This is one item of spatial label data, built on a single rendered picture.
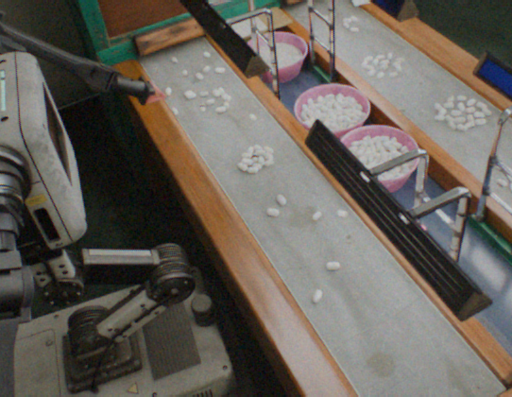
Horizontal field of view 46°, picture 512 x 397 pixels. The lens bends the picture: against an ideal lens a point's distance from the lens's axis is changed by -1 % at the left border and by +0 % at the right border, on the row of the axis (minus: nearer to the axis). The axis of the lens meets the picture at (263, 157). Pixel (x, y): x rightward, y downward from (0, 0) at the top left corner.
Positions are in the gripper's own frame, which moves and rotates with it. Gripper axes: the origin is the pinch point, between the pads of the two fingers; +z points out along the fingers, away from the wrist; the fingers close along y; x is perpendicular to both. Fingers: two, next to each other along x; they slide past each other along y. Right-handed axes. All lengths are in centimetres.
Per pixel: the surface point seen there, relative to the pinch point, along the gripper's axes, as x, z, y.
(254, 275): 9, 4, -78
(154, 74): 5.9, 11.6, 32.9
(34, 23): 37, -9, 126
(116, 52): 7.3, -0.8, 46.2
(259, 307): 11, 1, -88
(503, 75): -69, 45, -75
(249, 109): -9.2, 29.1, -9.0
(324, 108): -24, 46, -24
